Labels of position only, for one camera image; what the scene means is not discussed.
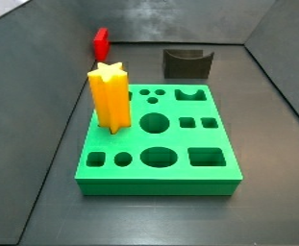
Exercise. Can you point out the red double-square block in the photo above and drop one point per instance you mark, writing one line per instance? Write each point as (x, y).
(100, 44)

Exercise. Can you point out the green shape-sorting board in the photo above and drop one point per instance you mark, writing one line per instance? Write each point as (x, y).
(174, 152)

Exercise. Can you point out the yellow star-shaped peg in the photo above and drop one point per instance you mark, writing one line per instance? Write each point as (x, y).
(108, 85)

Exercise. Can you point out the dark grey curved holder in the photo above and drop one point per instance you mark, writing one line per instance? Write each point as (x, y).
(186, 64)

